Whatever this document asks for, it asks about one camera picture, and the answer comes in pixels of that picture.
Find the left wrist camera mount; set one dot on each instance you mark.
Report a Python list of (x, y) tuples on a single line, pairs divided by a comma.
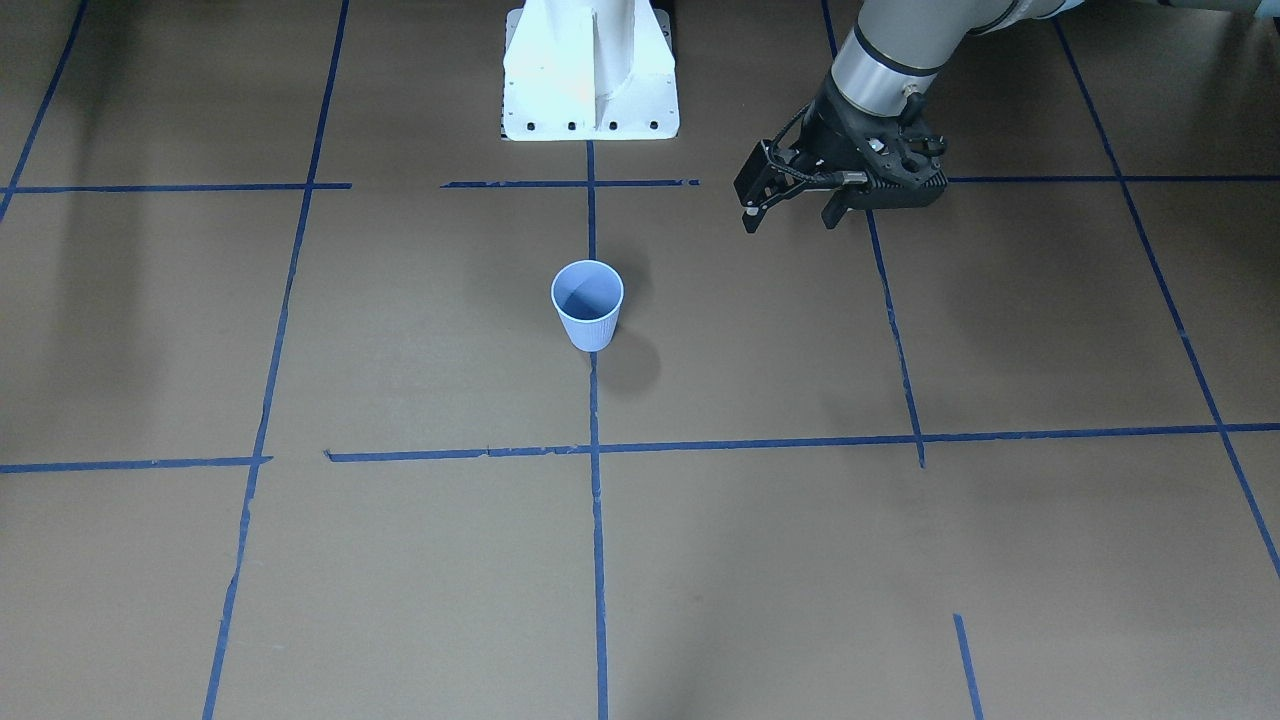
[(905, 151)]

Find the blue ribbed plastic cup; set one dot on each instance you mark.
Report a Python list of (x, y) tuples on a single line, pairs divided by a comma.
[(587, 296)]

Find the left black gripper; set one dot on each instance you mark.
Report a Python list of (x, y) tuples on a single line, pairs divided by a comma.
[(826, 138)]

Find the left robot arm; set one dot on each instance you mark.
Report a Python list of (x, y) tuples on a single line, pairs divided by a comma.
[(895, 48)]

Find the white mounting pillar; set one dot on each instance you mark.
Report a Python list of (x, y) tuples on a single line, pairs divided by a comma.
[(590, 71)]

